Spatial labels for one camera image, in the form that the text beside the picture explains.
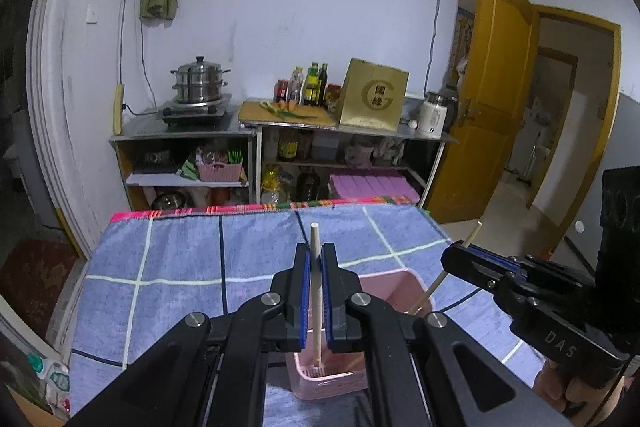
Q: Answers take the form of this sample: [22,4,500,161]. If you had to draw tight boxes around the wooden chopstick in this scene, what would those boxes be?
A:
[408,220,485,317]
[310,222,323,374]

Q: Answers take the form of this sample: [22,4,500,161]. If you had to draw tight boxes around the metal kitchen shelf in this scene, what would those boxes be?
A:
[110,103,454,210]

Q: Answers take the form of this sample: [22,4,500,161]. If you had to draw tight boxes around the person right hand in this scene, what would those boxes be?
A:
[533,360,628,426]

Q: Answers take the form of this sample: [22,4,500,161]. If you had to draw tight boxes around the pink plastic utensil caddy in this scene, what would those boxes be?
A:
[284,269,437,402]

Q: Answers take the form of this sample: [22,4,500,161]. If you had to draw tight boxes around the pink storage box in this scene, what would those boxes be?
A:
[329,171,420,204]

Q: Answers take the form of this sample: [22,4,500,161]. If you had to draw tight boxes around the yellow oil jug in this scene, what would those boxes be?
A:
[260,164,281,205]

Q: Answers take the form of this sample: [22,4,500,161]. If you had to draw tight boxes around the pink basket on shelf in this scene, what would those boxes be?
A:
[195,157,242,183]

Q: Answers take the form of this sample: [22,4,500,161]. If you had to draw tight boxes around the blue checked tablecloth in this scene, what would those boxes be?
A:
[70,202,542,426]

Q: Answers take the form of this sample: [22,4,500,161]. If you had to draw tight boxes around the white electric kettle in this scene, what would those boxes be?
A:
[416,91,458,140]

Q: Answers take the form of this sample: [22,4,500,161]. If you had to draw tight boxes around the yellow wooden door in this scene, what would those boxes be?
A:
[426,0,540,223]

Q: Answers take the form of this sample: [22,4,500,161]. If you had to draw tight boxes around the wooden cutting board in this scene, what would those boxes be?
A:
[238,101,336,128]

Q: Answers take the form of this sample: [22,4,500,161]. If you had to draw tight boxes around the green onion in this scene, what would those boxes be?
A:
[259,101,317,120]

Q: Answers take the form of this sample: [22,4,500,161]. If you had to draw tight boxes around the clear plastic bottle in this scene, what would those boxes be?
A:
[286,66,305,104]

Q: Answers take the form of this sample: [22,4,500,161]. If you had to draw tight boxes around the black induction cooker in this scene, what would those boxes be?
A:
[156,93,232,126]

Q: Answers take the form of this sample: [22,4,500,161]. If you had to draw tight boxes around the red lid jar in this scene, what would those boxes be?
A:
[323,84,341,113]

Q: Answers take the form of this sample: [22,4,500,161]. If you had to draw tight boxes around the green oil bottle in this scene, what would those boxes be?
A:
[303,62,320,106]

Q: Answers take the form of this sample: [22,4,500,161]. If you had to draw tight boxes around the gold gift box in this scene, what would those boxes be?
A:
[336,58,409,132]

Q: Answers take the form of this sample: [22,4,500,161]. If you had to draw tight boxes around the dark sauce bottle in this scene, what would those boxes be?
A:
[317,63,328,107]

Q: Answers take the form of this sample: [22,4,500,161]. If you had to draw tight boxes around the steel steamer pot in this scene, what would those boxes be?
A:
[170,56,230,104]

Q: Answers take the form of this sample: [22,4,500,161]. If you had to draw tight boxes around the yellow power strip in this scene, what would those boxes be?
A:
[113,83,125,135]

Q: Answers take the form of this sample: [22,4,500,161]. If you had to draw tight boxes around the white wall switch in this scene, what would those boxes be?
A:
[86,4,98,25]

